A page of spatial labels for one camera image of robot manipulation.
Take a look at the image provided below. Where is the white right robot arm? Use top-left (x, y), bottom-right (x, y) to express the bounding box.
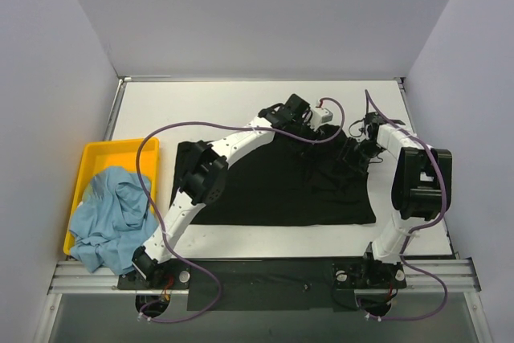
top-left (335, 112), bottom-right (453, 289)

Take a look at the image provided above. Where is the light blue t shirt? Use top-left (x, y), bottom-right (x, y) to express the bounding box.
top-left (69, 166), bottom-right (158, 276)

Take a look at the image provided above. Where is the aluminium front rail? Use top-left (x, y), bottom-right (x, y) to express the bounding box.
top-left (47, 259), bottom-right (481, 295)

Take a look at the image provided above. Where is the black t shirt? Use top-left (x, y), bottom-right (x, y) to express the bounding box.
top-left (171, 125), bottom-right (376, 227)

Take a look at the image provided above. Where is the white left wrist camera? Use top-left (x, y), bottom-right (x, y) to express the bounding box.
top-left (310, 100), bottom-right (333, 127)

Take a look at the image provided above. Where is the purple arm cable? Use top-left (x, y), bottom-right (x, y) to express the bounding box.
top-left (136, 96), bottom-right (347, 324)
top-left (359, 88), bottom-right (450, 323)

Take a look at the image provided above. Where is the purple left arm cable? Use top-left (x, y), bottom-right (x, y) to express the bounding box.
top-left (136, 96), bottom-right (347, 324)

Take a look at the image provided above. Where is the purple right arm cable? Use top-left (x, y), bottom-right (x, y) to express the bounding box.
top-left (359, 88), bottom-right (450, 323)

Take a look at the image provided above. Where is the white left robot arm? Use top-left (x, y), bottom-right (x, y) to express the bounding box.
top-left (133, 94), bottom-right (324, 288)

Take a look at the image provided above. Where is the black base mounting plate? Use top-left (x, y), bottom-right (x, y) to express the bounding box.
top-left (117, 258), bottom-right (406, 313)

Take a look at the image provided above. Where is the yellow plastic bin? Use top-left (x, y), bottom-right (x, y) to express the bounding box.
top-left (63, 137), bottom-right (160, 255)

